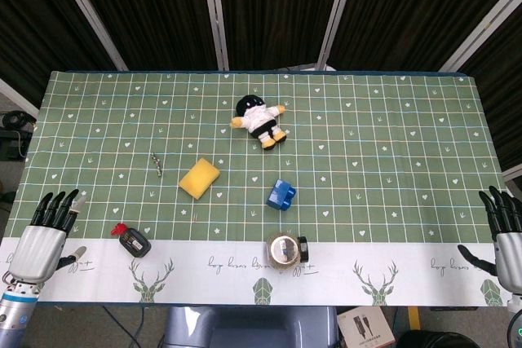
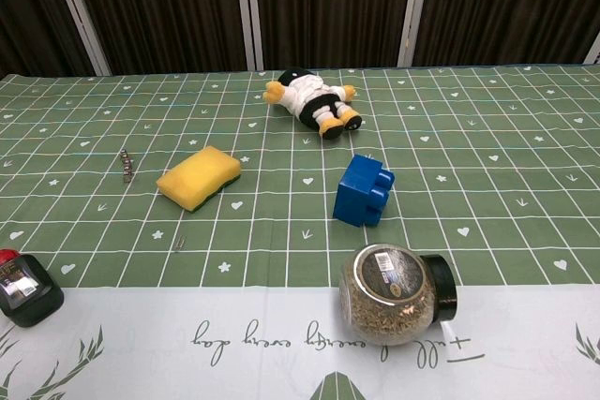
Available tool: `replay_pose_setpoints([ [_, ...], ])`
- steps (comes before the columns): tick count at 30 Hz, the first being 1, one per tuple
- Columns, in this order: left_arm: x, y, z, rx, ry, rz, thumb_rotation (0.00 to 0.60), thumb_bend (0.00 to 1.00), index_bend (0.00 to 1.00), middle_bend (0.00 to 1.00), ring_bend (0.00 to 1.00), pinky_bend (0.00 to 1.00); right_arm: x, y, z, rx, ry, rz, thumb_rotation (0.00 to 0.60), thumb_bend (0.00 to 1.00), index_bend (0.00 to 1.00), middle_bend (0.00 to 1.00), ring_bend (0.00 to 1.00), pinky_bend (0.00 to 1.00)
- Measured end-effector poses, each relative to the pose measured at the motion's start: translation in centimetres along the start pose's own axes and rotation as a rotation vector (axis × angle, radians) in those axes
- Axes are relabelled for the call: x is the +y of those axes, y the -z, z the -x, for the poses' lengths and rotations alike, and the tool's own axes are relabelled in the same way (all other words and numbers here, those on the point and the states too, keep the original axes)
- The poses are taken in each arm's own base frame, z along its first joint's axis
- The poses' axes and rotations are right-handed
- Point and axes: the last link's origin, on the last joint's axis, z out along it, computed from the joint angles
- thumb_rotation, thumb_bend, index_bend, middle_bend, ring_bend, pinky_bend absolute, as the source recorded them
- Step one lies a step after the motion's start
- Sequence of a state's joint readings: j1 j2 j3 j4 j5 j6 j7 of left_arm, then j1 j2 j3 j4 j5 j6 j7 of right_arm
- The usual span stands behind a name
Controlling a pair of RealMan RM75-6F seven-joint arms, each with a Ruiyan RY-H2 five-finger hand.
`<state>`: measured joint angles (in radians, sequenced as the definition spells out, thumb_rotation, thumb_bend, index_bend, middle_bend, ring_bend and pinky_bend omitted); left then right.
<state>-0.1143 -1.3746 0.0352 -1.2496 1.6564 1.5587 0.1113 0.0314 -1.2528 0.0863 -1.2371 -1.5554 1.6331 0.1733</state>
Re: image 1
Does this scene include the small metal bead chain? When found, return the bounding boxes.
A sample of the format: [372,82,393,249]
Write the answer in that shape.
[150,152,164,178]

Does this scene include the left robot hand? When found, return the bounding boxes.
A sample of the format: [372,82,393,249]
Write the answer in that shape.
[5,189,88,284]

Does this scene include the plush doll white shirt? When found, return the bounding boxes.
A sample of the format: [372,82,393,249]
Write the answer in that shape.
[230,94,288,150]

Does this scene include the white cable product box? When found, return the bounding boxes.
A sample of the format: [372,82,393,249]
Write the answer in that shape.
[337,305,396,347]

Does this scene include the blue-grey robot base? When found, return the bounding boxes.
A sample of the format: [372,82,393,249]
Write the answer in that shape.
[162,305,340,348]

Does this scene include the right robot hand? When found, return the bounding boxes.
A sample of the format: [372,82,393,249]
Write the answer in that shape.
[457,186,522,296]

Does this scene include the black bottle red cap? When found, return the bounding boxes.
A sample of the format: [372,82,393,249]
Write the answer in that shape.
[110,222,153,259]

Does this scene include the green grid tablecloth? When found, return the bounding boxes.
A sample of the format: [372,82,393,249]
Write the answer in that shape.
[0,70,519,307]

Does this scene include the black equipment on floor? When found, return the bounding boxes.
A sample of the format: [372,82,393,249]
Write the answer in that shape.
[0,110,37,161]

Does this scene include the black round bin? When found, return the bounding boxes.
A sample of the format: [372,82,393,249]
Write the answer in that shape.
[396,330,484,348]

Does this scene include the blue toy building brick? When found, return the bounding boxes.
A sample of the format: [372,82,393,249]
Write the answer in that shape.
[266,178,298,212]

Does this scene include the black folding screen panels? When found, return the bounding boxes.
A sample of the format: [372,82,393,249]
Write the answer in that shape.
[0,0,522,170]

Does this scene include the yellow sponge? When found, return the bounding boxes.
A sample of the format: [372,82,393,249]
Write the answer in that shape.
[178,157,221,201]

